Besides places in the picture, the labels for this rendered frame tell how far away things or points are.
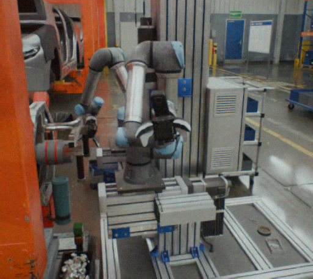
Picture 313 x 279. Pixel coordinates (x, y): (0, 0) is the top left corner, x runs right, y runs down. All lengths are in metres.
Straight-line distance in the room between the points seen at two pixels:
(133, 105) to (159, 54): 0.26
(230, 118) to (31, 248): 1.09
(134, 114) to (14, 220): 0.59
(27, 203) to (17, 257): 0.23
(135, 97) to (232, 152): 0.72
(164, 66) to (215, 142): 0.55
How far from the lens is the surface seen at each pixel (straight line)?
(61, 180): 1.75
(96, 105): 2.23
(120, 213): 1.54
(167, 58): 1.31
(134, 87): 1.24
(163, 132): 0.94
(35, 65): 4.31
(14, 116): 1.13
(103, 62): 2.00
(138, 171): 1.45
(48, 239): 2.23
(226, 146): 1.70
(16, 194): 1.24
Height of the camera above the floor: 1.50
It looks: 16 degrees down
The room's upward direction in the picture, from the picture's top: straight up
